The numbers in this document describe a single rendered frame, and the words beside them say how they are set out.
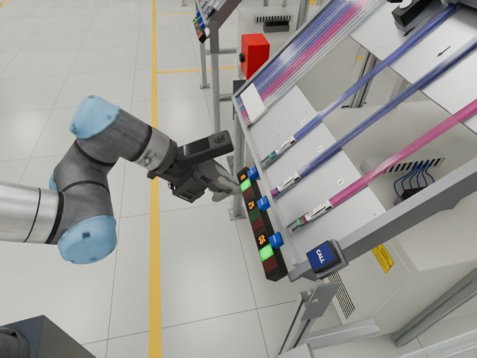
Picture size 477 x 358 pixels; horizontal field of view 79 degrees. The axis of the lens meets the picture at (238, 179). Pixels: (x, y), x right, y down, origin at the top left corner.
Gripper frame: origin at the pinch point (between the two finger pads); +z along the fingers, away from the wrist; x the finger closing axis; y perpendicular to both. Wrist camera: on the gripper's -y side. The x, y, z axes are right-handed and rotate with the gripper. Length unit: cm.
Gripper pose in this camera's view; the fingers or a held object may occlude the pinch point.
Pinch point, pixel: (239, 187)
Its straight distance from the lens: 66.9
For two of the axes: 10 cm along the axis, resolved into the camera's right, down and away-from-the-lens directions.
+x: 2.0, 7.0, -6.9
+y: -7.0, 5.9, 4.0
